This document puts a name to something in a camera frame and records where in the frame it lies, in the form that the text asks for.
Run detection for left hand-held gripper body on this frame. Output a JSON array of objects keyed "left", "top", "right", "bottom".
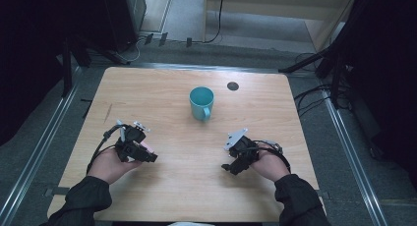
[{"left": 114, "top": 119, "right": 155, "bottom": 163}]

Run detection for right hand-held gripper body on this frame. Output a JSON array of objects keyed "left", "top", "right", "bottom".
[{"left": 223, "top": 128, "right": 264, "bottom": 170}]

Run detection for teal cup with handle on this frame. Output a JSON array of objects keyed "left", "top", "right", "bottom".
[{"left": 188, "top": 85, "right": 215, "bottom": 123}]

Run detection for person's left hand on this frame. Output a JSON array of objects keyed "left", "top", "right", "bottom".
[{"left": 88, "top": 141, "right": 155, "bottom": 186}]

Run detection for person's right hand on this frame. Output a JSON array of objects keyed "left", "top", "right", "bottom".
[{"left": 249, "top": 145, "right": 291, "bottom": 183}]

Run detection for black metal stand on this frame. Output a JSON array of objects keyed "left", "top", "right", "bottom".
[
  {"left": 278, "top": 38, "right": 350, "bottom": 110},
  {"left": 60, "top": 38, "right": 74, "bottom": 98}
]

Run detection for black computer cabinet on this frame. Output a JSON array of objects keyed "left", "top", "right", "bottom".
[{"left": 100, "top": 0, "right": 148, "bottom": 54}]

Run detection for dark curtain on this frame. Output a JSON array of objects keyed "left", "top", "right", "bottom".
[
  {"left": 0, "top": 0, "right": 109, "bottom": 147},
  {"left": 330, "top": 0, "right": 417, "bottom": 191}
]

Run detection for light wooden furniture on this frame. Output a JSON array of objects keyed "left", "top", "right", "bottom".
[{"left": 202, "top": 0, "right": 360, "bottom": 53}]

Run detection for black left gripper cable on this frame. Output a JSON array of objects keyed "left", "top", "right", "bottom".
[{"left": 86, "top": 123, "right": 125, "bottom": 176}]

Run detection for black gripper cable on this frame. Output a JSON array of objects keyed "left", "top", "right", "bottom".
[
  {"left": 253, "top": 140, "right": 292, "bottom": 174},
  {"left": 86, "top": 123, "right": 125, "bottom": 176}
]

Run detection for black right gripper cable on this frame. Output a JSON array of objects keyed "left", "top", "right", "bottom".
[{"left": 253, "top": 140, "right": 292, "bottom": 174}]

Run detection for black floor cables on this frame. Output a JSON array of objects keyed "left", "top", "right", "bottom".
[{"left": 293, "top": 83, "right": 332, "bottom": 118}]

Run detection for white floor cable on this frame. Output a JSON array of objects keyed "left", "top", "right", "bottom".
[{"left": 113, "top": 38, "right": 142, "bottom": 64}]

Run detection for metal floor rail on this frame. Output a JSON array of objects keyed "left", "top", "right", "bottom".
[
  {"left": 322, "top": 87, "right": 390, "bottom": 226},
  {"left": 0, "top": 66, "right": 82, "bottom": 226}
]

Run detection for black hanging cable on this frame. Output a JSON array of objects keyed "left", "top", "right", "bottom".
[{"left": 202, "top": 0, "right": 226, "bottom": 44}]

